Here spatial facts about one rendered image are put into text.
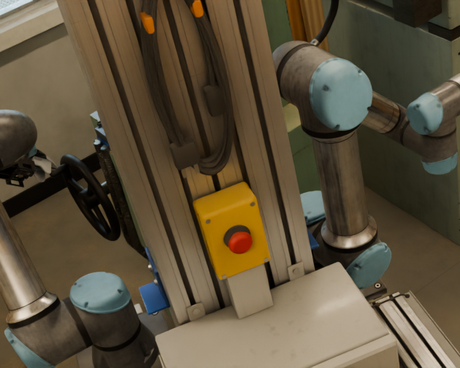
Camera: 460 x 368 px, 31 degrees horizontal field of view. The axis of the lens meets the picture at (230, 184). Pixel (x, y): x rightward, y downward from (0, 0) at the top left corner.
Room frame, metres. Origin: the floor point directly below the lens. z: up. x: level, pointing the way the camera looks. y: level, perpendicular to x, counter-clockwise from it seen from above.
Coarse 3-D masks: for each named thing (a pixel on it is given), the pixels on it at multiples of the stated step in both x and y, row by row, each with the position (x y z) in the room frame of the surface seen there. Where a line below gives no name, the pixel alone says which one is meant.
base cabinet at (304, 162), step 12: (312, 144) 2.08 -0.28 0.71; (300, 156) 2.05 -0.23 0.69; (312, 156) 2.07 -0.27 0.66; (300, 168) 2.05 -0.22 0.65; (312, 168) 2.07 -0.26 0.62; (300, 180) 2.04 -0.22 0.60; (312, 180) 2.07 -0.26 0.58; (300, 192) 2.04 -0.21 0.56; (132, 216) 2.22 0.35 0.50; (168, 312) 2.22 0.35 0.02
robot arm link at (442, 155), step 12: (408, 132) 1.43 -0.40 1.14; (408, 144) 1.42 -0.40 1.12; (420, 144) 1.39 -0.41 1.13; (432, 144) 1.36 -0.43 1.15; (444, 144) 1.35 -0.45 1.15; (456, 144) 1.37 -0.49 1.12; (432, 156) 1.36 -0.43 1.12; (444, 156) 1.35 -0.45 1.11; (456, 156) 1.37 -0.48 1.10; (432, 168) 1.36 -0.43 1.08; (444, 168) 1.35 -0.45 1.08
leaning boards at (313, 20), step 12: (288, 0) 3.48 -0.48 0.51; (300, 0) 3.45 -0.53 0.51; (312, 0) 3.45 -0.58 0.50; (288, 12) 3.47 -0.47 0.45; (300, 12) 3.50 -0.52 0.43; (312, 12) 3.44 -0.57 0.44; (300, 24) 3.49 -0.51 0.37; (312, 24) 3.43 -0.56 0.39; (300, 36) 3.48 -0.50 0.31; (312, 36) 3.42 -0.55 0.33; (324, 48) 3.44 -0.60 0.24
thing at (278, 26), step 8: (264, 0) 2.18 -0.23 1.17; (272, 0) 2.19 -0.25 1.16; (280, 0) 2.20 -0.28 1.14; (264, 8) 2.17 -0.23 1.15; (272, 8) 2.19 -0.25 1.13; (280, 8) 2.20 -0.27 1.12; (272, 16) 2.18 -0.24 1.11; (280, 16) 2.20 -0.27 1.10; (272, 24) 2.18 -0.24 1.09; (280, 24) 2.20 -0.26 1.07; (288, 24) 2.21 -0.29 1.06; (272, 32) 2.18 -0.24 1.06; (280, 32) 2.19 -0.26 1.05; (288, 32) 2.21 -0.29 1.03; (272, 40) 2.18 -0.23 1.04; (280, 40) 2.19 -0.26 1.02; (288, 40) 2.20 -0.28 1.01; (272, 48) 2.17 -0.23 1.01
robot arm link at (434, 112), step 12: (444, 84) 1.41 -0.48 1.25; (456, 84) 1.40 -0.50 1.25; (420, 96) 1.40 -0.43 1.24; (432, 96) 1.38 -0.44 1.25; (444, 96) 1.37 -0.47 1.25; (456, 96) 1.37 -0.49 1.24; (408, 108) 1.39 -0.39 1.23; (420, 108) 1.36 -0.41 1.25; (432, 108) 1.35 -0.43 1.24; (444, 108) 1.35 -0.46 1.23; (456, 108) 1.36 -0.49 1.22; (420, 120) 1.36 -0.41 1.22; (432, 120) 1.34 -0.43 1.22; (444, 120) 1.35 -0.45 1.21; (420, 132) 1.36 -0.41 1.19; (432, 132) 1.35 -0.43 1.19; (444, 132) 1.35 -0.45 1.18
